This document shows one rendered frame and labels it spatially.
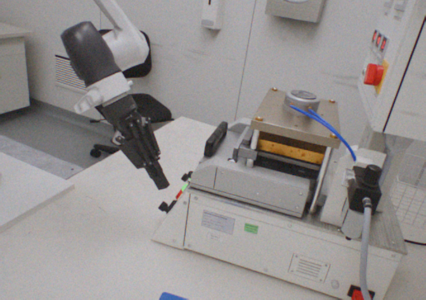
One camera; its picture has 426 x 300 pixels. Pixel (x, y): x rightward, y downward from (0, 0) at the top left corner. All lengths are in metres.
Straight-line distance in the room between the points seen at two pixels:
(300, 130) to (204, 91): 1.87
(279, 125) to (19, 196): 0.70
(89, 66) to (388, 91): 0.59
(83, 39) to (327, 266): 0.71
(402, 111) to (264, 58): 1.73
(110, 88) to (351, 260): 0.63
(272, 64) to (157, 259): 1.70
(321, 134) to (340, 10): 1.57
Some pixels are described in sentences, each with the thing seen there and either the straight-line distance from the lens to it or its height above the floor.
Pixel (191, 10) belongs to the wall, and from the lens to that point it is 2.53.
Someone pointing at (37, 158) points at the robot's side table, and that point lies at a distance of 1.29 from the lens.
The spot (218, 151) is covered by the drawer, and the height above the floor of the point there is 0.97.
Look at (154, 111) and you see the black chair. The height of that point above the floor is 0.49.
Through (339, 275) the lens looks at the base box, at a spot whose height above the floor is 0.82.
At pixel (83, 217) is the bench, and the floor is 0.75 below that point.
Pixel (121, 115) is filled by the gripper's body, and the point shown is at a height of 1.06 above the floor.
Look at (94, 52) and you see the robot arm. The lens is 0.82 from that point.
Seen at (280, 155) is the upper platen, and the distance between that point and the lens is 0.79.
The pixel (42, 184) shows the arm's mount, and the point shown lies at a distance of 1.12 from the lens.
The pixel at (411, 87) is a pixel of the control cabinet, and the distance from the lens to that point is 0.68.
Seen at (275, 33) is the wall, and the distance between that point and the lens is 2.32.
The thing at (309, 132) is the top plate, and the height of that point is 1.11.
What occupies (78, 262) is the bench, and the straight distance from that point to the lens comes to 0.89.
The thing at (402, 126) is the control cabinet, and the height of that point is 1.17.
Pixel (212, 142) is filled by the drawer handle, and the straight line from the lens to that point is 0.84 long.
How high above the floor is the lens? 1.37
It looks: 24 degrees down
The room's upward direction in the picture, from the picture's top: 9 degrees clockwise
